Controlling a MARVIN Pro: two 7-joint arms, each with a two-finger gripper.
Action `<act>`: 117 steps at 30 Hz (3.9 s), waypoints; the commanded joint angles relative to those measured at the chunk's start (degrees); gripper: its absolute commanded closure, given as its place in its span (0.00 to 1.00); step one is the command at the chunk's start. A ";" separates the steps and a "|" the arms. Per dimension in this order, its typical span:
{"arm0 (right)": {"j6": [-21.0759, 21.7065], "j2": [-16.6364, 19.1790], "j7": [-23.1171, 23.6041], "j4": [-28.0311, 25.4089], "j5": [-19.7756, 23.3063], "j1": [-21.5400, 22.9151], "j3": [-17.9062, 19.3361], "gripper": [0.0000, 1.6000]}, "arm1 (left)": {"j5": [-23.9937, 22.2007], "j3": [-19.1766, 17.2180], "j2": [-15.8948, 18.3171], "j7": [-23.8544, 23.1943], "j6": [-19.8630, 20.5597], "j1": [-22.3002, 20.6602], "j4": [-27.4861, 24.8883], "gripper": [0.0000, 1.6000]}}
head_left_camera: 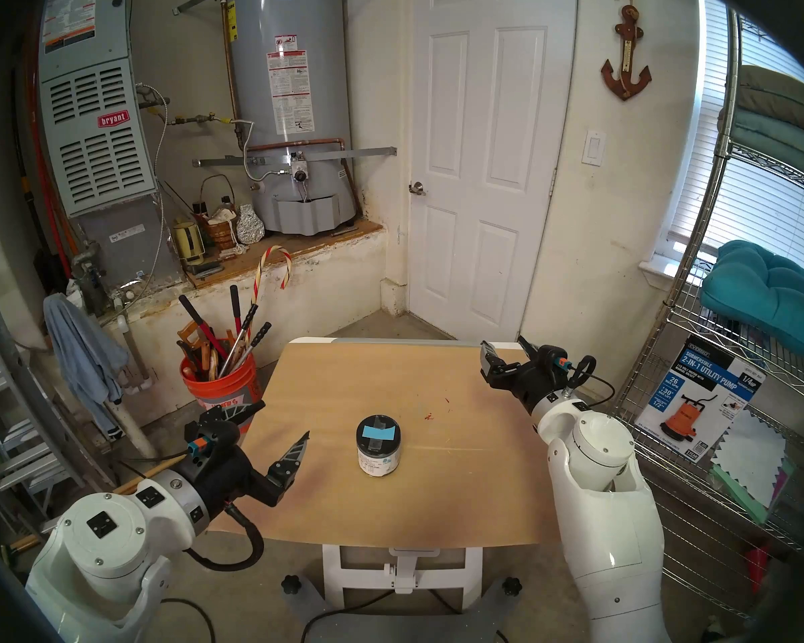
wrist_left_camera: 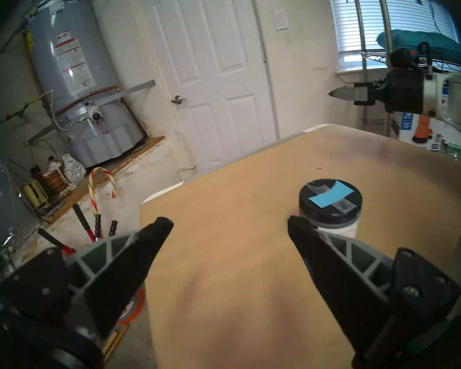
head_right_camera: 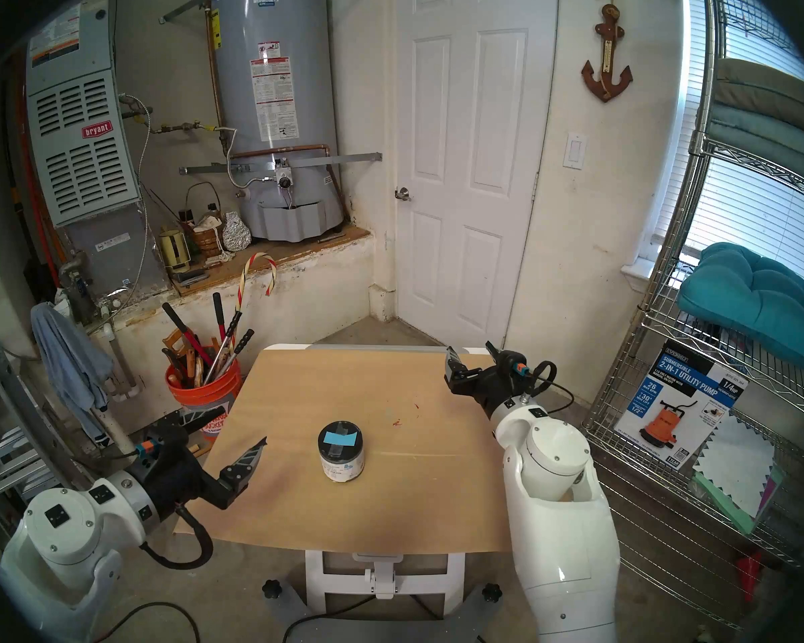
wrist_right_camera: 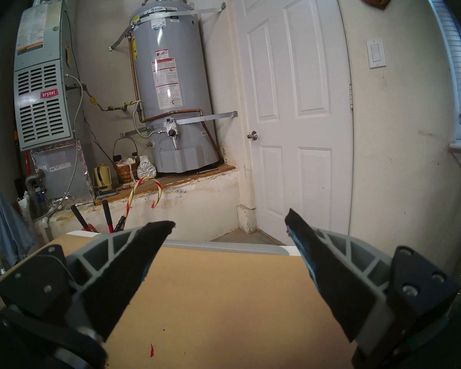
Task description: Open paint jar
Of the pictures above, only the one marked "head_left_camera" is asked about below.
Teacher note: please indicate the white light switch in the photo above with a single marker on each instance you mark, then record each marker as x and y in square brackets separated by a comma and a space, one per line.
[593, 147]

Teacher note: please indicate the olive folded cushion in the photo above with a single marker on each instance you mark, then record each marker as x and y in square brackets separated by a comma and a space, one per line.
[790, 92]

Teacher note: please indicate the green paper folder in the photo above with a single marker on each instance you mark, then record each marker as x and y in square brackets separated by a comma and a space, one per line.
[737, 494]

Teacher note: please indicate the black star knob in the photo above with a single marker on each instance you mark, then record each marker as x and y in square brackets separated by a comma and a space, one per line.
[291, 585]
[511, 586]

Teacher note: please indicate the teal tufted cushion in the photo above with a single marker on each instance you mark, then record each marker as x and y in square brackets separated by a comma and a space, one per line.
[764, 293]

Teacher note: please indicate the blue hanging cloth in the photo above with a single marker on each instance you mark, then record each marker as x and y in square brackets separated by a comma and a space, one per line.
[84, 360]

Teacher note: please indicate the white table base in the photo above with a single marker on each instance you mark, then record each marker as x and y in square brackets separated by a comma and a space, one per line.
[338, 575]

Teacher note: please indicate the white zigzag edged paper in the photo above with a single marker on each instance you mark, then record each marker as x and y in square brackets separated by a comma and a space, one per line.
[750, 454]

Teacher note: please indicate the sage green folded cushion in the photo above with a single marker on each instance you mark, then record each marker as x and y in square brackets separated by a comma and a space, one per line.
[784, 146]

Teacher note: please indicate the utility pump cardboard box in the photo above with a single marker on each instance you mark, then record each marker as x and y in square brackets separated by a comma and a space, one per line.
[703, 394]

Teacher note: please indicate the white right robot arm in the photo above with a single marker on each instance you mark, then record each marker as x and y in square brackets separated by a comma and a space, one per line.
[603, 514]

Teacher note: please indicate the black lid with blue tape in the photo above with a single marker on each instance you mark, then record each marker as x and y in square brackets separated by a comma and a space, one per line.
[378, 433]

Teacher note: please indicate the yellow kettle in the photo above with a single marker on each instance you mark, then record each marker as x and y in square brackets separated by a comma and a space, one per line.
[187, 243]

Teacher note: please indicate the metal door knob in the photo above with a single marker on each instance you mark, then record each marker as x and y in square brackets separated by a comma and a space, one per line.
[417, 189]

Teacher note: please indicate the brass gas pipe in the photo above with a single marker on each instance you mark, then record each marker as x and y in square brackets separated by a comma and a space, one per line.
[201, 119]

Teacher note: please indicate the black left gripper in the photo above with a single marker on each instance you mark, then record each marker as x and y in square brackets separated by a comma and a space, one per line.
[231, 474]

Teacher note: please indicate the white window blinds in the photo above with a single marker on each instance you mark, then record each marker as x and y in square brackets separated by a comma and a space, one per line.
[764, 206]

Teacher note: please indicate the wooden heater platform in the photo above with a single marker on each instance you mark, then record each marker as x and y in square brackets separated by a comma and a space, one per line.
[288, 246]

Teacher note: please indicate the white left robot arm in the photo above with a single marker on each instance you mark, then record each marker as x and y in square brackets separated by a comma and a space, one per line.
[107, 548]

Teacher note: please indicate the foil wrapped object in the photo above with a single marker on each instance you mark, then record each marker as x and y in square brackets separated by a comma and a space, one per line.
[250, 228]

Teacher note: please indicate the wooden broom stick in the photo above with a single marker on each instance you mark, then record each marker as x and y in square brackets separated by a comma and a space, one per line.
[154, 473]

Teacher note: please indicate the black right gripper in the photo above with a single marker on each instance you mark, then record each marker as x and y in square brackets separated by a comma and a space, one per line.
[536, 380]

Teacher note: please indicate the black grip metal tool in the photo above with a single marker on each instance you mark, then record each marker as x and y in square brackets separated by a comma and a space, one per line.
[249, 313]
[261, 332]

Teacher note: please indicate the rusty anchor wall decoration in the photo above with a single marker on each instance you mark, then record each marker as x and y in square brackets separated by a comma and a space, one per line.
[628, 42]

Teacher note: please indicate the white jar of blue paint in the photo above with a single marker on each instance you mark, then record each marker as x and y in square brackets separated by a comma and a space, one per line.
[378, 464]

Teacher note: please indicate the gray water heater tank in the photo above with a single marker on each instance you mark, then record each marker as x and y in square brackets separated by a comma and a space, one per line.
[321, 79]

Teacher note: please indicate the gray Bryant furnace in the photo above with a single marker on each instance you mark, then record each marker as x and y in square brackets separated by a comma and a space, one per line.
[97, 166]

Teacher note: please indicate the orange plastic bucket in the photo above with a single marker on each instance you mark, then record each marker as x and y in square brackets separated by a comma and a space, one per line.
[224, 394]

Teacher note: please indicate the red object on shelf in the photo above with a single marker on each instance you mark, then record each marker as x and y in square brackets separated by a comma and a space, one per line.
[757, 568]

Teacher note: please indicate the white panel door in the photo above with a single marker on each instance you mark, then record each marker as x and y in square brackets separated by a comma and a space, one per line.
[489, 179]

